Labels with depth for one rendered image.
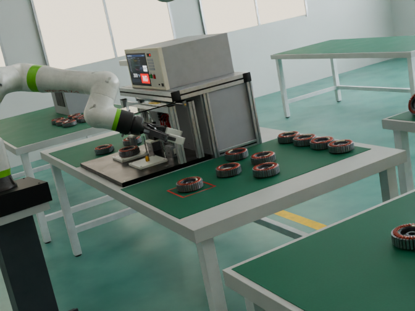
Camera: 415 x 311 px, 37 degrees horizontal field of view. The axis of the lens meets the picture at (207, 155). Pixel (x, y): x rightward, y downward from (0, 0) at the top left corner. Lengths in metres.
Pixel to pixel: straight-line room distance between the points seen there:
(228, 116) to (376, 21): 7.52
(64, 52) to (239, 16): 2.55
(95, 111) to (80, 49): 5.42
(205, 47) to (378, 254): 1.64
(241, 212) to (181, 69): 1.02
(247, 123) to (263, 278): 1.50
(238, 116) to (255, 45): 5.94
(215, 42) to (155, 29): 5.16
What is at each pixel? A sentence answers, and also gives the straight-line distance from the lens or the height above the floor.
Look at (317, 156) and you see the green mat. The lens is 2.74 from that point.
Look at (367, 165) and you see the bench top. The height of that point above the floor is 0.75.
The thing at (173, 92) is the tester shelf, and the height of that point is 1.11.
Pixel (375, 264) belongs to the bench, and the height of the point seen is 0.75.
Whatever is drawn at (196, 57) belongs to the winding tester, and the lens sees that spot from 3.04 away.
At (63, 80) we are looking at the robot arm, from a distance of 2.62.
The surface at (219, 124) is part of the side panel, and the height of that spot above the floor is 0.90.
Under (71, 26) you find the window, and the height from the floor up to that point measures 1.48.
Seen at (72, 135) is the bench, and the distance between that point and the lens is 4.58.
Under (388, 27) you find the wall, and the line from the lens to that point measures 10.57.
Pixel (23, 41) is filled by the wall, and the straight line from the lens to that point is 7.70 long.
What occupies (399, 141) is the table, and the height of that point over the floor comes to 0.63.
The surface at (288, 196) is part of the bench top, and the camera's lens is 2.31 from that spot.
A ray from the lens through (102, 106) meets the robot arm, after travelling 2.47.
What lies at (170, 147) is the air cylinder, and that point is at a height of 0.82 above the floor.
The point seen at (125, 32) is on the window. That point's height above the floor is 1.28.
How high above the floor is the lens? 1.50
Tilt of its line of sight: 14 degrees down
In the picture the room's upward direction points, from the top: 11 degrees counter-clockwise
